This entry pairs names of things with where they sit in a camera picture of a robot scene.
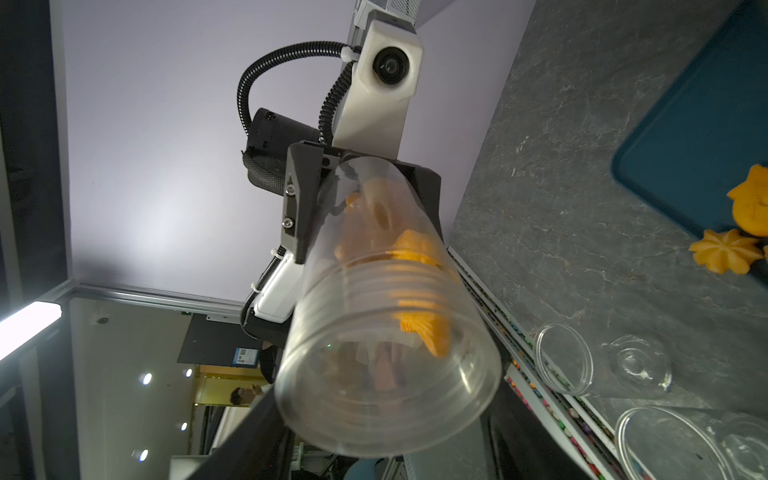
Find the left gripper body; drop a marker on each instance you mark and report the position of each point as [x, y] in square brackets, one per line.
[308, 166]

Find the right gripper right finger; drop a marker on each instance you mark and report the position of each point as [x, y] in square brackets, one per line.
[521, 445]

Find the clear cookie jar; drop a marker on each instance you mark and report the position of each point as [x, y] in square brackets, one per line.
[350, 381]
[641, 366]
[655, 442]

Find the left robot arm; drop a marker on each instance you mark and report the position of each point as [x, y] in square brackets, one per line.
[268, 310]

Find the white wire wall shelf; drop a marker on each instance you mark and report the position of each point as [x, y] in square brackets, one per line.
[417, 12]

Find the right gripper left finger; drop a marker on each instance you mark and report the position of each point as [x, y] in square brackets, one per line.
[261, 447]

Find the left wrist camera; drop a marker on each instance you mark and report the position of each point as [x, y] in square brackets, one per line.
[372, 118]

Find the person in grey shirt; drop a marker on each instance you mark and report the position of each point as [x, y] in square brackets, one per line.
[246, 396]

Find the teal plastic tray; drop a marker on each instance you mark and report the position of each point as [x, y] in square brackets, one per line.
[706, 131]

